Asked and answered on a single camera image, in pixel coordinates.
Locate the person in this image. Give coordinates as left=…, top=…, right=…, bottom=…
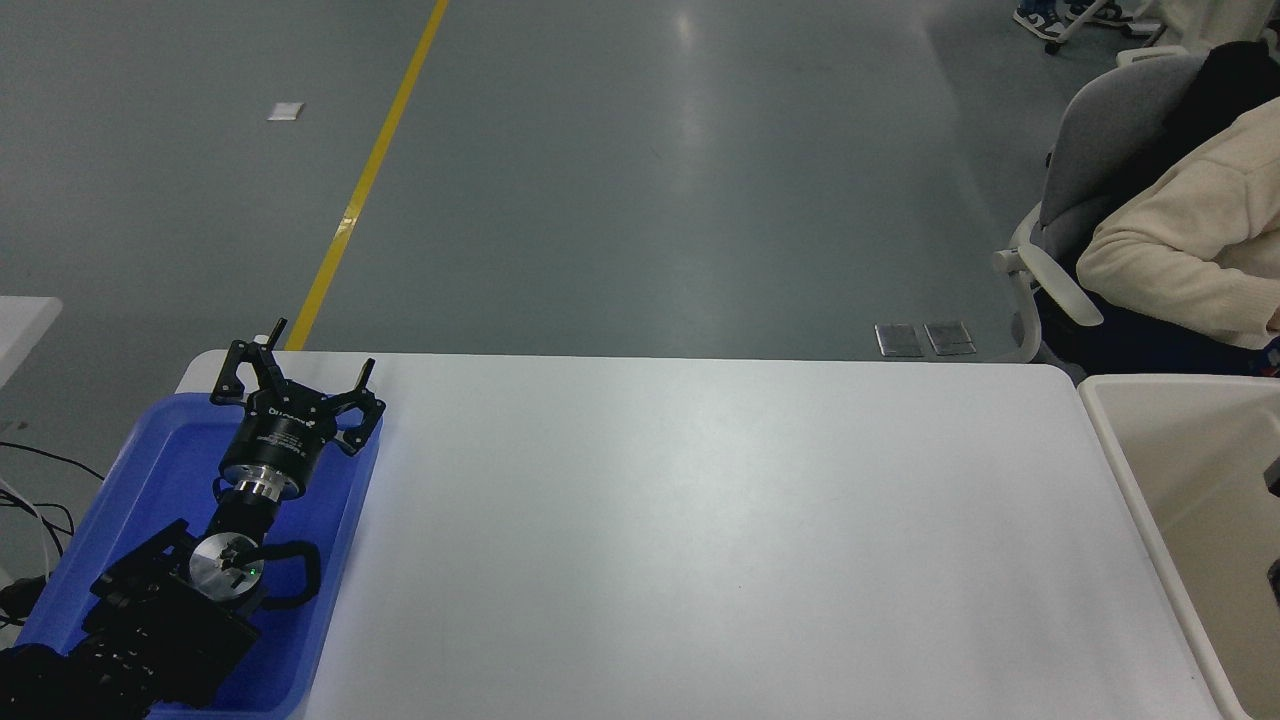
left=1035, top=40, right=1280, bottom=378

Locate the white chair base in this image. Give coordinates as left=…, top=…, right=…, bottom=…
left=1043, top=0, right=1169, bottom=56

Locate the blue plastic tray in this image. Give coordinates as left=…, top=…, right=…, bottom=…
left=15, top=392, right=384, bottom=719

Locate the blue white sneaker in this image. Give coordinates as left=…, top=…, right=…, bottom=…
left=1013, top=0, right=1067, bottom=42
left=1066, top=0, right=1137, bottom=29

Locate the grey white office chair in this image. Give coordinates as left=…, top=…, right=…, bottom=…
left=992, top=52, right=1207, bottom=366

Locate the thin black cable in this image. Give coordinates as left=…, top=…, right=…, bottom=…
left=0, top=441, right=106, bottom=482

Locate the white side table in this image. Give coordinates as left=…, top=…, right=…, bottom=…
left=0, top=296, right=63, bottom=387

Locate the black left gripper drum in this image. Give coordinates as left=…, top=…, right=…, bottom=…
left=219, top=390, right=333, bottom=484

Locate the large pale plastic bin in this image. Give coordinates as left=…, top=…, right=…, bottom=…
left=1078, top=374, right=1280, bottom=720

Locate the looped black cable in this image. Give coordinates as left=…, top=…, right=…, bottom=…
left=0, top=495, right=77, bottom=563

